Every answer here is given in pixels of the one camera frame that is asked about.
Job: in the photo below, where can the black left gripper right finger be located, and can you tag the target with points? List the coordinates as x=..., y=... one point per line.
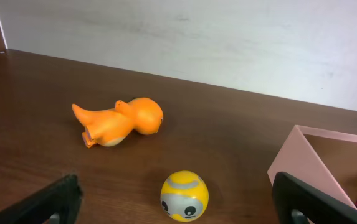
x=298, y=202

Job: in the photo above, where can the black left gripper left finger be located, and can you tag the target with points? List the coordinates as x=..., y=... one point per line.
x=62, y=198

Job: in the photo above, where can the pink box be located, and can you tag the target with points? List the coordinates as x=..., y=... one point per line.
x=326, y=160

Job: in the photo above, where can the orange dinosaur toy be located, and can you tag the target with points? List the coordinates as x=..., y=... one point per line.
x=110, y=127

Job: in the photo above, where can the yellow grey ball toy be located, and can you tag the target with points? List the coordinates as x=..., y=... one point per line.
x=184, y=196

